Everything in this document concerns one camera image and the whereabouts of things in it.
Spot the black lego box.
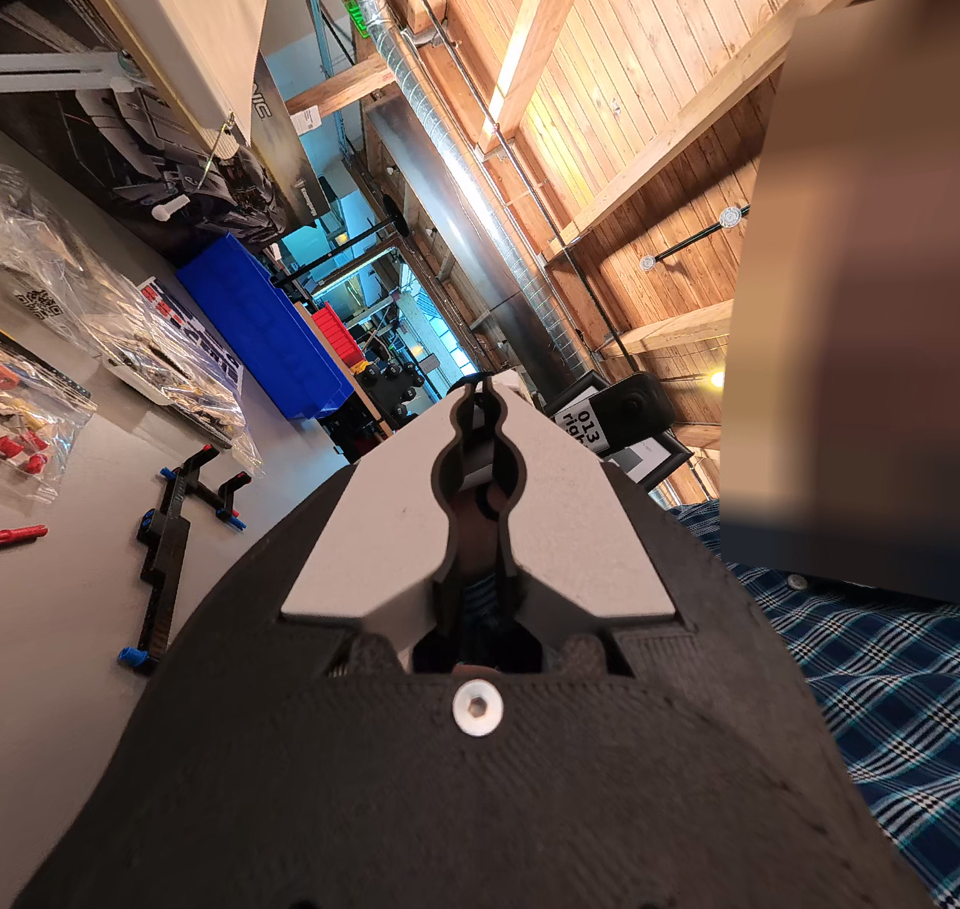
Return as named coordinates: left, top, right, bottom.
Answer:
left=0, top=0, right=324, bottom=267

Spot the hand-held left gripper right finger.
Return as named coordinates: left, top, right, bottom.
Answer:
left=483, top=378, right=678, bottom=621

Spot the black lego assembly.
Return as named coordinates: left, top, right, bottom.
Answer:
left=136, top=444, right=254, bottom=676

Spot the clear bag of colourful lego pieces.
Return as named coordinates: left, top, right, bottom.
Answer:
left=0, top=335, right=99, bottom=507

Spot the red plastic bin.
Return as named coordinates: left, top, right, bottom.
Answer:
left=311, top=303, right=366, bottom=364

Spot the blue plaid shirt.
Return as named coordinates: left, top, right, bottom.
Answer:
left=671, top=500, right=960, bottom=909

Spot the blue plastic bin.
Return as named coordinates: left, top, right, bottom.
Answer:
left=176, top=232, right=355, bottom=421

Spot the dark metal duct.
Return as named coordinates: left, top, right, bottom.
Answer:
left=366, top=91, right=590, bottom=396

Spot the silver ventilation duct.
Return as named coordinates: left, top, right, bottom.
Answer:
left=341, top=0, right=601, bottom=400

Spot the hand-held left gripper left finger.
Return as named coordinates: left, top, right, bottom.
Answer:
left=279, top=378, right=489, bottom=633

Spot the beige cardboard box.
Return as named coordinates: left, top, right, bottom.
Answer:
left=52, top=0, right=282, bottom=149

